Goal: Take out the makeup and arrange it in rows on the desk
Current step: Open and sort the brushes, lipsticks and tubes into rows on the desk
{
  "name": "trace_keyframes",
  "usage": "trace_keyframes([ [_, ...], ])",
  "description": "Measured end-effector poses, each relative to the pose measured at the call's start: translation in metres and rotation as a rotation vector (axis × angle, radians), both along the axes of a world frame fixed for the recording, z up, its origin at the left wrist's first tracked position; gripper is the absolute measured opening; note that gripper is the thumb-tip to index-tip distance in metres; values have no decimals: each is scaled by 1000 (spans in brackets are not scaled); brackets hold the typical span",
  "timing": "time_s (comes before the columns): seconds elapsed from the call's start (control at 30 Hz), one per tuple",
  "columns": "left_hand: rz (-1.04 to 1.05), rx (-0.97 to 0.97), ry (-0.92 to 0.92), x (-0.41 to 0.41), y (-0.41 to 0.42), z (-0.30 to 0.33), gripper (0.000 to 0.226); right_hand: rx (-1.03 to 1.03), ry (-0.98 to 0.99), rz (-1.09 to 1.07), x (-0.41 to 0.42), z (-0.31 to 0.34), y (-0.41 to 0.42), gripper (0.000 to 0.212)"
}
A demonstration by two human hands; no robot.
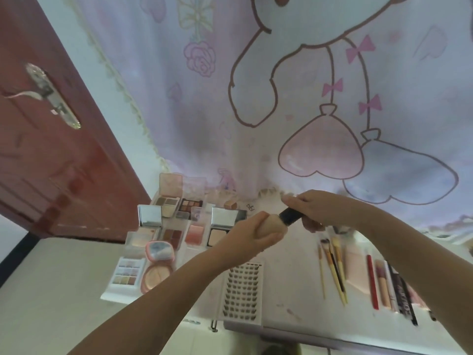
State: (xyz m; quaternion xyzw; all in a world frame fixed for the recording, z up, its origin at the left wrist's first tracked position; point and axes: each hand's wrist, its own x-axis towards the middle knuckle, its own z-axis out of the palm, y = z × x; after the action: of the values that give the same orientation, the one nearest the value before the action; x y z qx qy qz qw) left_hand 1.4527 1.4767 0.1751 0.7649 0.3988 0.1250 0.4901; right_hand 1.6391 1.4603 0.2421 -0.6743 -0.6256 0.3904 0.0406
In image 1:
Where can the person's left hand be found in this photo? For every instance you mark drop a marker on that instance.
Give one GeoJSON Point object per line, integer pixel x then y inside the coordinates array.
{"type": "Point", "coordinates": [244, 240]}

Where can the pink blush pan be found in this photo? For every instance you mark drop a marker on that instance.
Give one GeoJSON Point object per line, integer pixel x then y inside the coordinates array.
{"type": "Point", "coordinates": [195, 234]}

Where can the blue flower cabinet knob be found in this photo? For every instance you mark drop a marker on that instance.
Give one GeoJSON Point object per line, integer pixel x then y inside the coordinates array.
{"type": "Point", "coordinates": [192, 322]}

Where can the peach lip gloss tube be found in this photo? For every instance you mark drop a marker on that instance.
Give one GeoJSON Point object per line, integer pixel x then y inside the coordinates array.
{"type": "Point", "coordinates": [383, 288]}

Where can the small four-pan red palette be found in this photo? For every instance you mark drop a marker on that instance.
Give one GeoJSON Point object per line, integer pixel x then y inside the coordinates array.
{"type": "Point", "coordinates": [172, 236]}

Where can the false eyelash tray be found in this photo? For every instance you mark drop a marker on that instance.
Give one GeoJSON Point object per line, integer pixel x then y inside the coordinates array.
{"type": "Point", "coordinates": [242, 292]}

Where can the white table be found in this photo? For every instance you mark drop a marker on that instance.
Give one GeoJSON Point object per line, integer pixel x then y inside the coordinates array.
{"type": "Point", "coordinates": [288, 277]}

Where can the mirrored blush palette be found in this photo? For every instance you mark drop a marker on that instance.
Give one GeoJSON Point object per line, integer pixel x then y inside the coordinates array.
{"type": "Point", "coordinates": [149, 216]}

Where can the nine-pan brown eyeshadow palette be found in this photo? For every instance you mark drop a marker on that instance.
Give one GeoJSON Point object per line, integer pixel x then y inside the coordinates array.
{"type": "Point", "coordinates": [189, 205]}

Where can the black compact with mirror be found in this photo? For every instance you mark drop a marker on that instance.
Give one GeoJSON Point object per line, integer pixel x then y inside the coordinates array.
{"type": "Point", "coordinates": [220, 232]}

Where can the brown wooden door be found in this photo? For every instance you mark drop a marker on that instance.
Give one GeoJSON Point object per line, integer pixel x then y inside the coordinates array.
{"type": "Point", "coordinates": [55, 162]}

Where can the person's left forearm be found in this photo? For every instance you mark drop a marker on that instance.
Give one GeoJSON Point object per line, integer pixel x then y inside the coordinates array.
{"type": "Point", "coordinates": [155, 306]}

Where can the person's right forearm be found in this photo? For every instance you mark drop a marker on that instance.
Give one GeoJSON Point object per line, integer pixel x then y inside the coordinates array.
{"type": "Point", "coordinates": [414, 262]}

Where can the pastel eyeshadow palette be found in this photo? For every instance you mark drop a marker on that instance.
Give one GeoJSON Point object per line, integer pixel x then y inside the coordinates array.
{"type": "Point", "coordinates": [127, 273]}

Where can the beige palette with lid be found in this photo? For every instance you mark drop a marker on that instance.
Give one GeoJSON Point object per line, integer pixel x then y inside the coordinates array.
{"type": "Point", "coordinates": [168, 203]}

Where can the round pink powder compact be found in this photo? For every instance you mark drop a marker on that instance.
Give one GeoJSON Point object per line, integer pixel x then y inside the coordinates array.
{"type": "Point", "coordinates": [157, 275]}

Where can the glass foundation bottle black cap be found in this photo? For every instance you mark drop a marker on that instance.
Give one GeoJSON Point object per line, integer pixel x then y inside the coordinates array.
{"type": "Point", "coordinates": [275, 223]}

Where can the person's right hand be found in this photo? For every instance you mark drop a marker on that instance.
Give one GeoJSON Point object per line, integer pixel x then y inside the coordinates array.
{"type": "Point", "coordinates": [329, 210]}

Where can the thin gold makeup brush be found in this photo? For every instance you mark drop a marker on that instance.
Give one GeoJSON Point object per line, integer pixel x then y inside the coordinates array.
{"type": "Point", "coordinates": [322, 273]}

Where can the lilac heart print cloth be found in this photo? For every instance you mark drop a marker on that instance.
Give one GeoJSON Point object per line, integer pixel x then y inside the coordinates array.
{"type": "Point", "coordinates": [258, 107]}

